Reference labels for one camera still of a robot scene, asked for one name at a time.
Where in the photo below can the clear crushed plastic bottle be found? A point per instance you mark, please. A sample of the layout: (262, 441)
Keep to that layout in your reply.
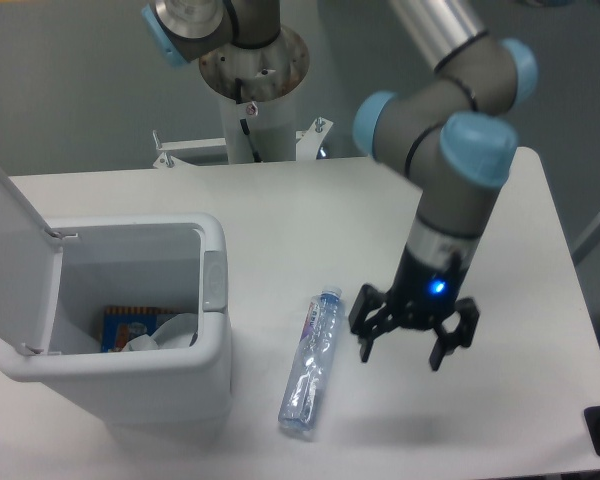
(312, 363)

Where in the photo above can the white trash can lid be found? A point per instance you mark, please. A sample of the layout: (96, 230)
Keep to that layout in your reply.
(30, 271)

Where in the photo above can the blue orange snack package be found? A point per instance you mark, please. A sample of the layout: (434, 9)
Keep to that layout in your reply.
(123, 323)

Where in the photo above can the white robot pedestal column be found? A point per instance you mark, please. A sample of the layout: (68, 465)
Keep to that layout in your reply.
(257, 120)

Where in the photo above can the white plastic wrapper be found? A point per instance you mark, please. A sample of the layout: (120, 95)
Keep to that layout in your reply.
(179, 331)

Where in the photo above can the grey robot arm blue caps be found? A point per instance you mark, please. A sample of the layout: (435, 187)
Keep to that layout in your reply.
(449, 139)

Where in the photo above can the white metal base frame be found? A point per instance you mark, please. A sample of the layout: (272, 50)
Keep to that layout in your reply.
(280, 142)

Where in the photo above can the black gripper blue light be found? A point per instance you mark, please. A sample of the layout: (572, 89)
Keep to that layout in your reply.
(421, 297)

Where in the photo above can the white trash can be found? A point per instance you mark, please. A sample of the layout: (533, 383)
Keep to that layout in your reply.
(176, 264)

